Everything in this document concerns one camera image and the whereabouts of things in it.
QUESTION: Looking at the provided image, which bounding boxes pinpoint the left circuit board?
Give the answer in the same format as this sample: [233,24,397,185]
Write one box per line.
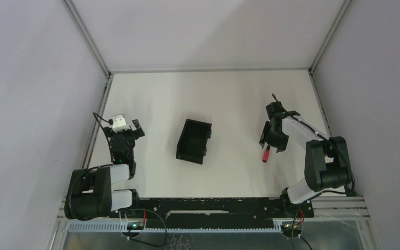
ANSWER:
[127,222,145,231]

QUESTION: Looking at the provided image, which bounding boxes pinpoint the right black cable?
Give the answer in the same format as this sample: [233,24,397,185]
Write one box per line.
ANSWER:
[271,93,357,197]

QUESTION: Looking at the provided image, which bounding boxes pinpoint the black plastic bin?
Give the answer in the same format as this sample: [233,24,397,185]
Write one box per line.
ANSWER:
[176,119,212,165]

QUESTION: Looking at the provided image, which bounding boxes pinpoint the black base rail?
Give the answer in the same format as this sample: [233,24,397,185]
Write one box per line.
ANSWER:
[109,197,315,230]

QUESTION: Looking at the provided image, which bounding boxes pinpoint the right circuit board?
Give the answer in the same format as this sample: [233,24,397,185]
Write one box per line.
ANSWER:
[281,223,302,239]

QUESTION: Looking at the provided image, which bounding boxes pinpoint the circuit board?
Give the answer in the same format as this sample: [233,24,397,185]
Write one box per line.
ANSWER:
[281,223,302,239]
[127,222,145,231]

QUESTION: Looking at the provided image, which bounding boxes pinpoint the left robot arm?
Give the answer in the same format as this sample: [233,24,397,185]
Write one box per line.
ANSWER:
[64,116,145,221]

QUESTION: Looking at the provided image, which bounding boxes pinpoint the aluminium frame profile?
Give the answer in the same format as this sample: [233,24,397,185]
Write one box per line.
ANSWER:
[49,195,381,249]

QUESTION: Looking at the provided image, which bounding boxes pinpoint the black cable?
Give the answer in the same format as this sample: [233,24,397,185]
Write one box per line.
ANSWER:
[92,111,115,163]
[271,93,357,197]

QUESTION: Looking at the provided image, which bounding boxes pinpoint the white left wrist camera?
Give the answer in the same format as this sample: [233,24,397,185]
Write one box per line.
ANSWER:
[111,114,131,133]

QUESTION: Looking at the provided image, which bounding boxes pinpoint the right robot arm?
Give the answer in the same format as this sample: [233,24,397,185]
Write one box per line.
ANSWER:
[259,101,355,217]

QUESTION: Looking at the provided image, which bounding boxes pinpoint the left black cable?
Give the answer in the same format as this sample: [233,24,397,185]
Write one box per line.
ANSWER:
[92,111,115,163]

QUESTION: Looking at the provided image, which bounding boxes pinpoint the red handled screwdriver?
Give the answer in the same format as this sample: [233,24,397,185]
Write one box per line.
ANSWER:
[262,145,270,163]

